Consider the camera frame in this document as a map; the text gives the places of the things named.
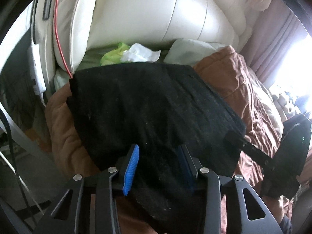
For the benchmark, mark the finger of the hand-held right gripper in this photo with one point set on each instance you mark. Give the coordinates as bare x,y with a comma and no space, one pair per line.
253,151

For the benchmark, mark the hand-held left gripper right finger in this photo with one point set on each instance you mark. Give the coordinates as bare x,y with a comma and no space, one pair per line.
185,168

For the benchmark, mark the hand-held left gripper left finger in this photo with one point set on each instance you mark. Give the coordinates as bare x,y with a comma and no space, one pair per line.
130,168

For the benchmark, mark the black pants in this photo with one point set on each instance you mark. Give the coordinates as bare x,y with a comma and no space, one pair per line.
146,107

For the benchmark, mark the person's right forearm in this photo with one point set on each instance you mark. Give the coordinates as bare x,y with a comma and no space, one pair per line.
285,225

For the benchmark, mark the pile of clothes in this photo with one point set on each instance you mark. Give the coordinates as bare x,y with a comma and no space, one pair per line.
287,97

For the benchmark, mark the brown blanket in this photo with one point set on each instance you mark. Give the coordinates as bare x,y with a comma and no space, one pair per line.
243,78

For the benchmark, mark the pink curtain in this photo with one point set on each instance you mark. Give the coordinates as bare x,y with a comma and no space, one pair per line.
275,41

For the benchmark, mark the green plastic bag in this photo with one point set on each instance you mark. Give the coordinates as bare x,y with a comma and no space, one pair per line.
112,54

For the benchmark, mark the white crumpled paper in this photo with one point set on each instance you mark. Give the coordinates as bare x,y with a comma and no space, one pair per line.
139,52

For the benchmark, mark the white pillow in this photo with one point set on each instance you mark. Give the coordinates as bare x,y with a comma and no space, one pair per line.
185,51

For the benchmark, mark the white power strip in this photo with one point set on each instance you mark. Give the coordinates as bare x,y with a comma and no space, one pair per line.
35,68

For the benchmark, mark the cream padded headboard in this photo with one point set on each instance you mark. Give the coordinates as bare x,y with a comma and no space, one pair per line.
146,12

